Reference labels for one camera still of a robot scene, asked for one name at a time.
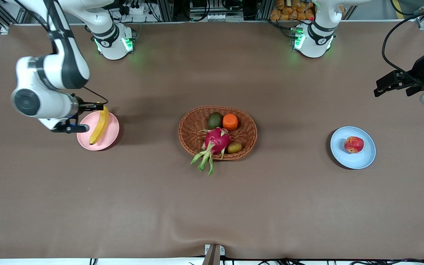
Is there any yellow banana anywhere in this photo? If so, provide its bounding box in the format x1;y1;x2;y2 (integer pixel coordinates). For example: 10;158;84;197
89;106;109;145

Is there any red apple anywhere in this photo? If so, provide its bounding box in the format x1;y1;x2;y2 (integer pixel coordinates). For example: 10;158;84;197
344;136;364;153

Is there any pink round plate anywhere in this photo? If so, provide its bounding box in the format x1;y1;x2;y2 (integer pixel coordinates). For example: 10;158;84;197
77;111;120;152

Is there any blue round plate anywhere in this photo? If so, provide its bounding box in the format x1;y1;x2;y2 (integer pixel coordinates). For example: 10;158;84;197
330;126;376;170

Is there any brown wicker basket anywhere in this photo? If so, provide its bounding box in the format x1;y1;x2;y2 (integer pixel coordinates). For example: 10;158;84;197
178;105;258;160

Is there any white power strip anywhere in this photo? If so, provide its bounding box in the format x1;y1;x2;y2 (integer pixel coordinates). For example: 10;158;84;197
111;0;153;23

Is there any green avocado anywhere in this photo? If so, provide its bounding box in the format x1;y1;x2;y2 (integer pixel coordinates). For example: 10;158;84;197
208;112;223;130

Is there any bag of orange bread rolls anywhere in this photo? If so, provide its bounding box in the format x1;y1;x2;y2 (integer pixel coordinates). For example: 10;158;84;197
270;0;315;21

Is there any pink dragon fruit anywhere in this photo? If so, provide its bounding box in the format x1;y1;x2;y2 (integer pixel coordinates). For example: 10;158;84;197
190;127;232;176

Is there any orange fruit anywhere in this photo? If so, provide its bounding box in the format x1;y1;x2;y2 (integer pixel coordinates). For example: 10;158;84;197
223;114;239;131

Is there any brown table cloth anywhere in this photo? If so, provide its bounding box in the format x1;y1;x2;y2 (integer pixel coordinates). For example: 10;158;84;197
0;20;424;260

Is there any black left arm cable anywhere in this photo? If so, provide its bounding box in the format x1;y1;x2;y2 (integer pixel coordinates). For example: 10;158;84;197
382;11;424;85

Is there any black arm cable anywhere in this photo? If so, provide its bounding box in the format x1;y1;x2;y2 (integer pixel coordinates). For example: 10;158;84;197
382;11;424;85
13;0;109;105

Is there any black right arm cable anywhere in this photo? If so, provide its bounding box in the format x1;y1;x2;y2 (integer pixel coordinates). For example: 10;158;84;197
13;0;109;105

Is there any metal table edge bracket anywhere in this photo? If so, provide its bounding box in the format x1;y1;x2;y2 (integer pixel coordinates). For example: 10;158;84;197
204;244;226;265

